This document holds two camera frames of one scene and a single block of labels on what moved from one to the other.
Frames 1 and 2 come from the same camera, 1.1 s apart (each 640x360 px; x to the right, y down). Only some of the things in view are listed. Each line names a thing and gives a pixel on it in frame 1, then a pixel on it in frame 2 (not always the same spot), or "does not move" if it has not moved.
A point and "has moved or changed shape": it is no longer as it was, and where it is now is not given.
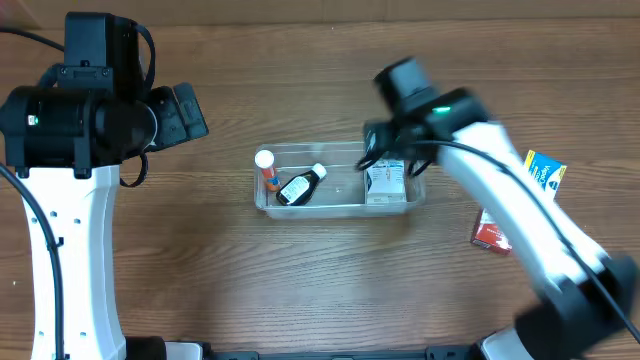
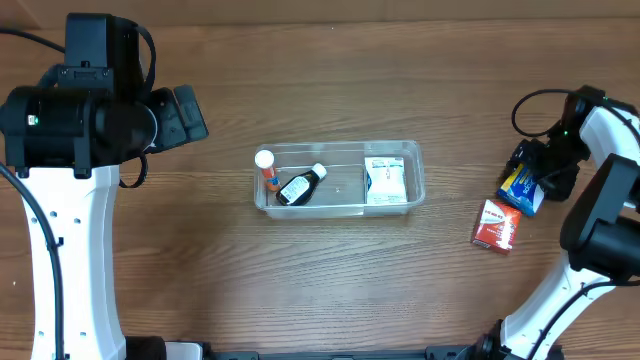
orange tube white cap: [265, 160] does not move
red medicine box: [489, 234] does not move
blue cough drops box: [547, 170] has moved or changed shape
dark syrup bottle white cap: [298, 191] does not move
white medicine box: [385, 182] does not move
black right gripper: [376, 138] to [542, 163]
